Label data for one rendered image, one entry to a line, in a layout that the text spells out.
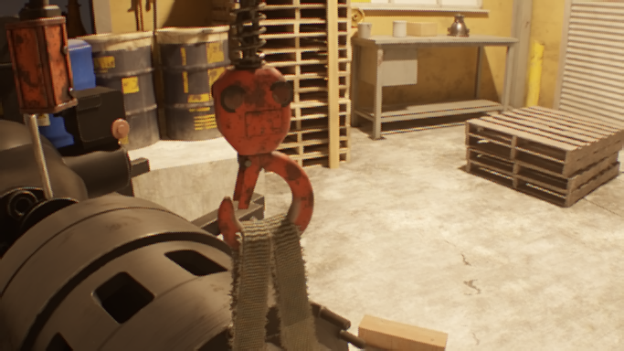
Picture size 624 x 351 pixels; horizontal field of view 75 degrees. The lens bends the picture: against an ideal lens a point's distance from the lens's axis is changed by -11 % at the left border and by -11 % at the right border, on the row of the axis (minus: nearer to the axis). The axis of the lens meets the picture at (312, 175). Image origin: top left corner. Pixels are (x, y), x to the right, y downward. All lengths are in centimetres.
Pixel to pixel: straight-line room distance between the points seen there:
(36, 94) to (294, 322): 38
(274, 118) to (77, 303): 49
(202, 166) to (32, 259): 246
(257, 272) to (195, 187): 291
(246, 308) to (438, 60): 601
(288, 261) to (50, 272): 49
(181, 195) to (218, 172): 31
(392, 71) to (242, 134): 488
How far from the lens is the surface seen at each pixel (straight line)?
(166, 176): 324
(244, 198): 37
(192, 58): 362
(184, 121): 373
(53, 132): 328
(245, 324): 44
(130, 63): 361
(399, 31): 537
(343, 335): 81
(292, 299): 46
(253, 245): 38
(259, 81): 34
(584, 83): 656
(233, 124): 34
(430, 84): 632
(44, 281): 80
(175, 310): 64
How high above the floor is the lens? 148
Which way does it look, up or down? 21 degrees down
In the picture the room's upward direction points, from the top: 1 degrees counter-clockwise
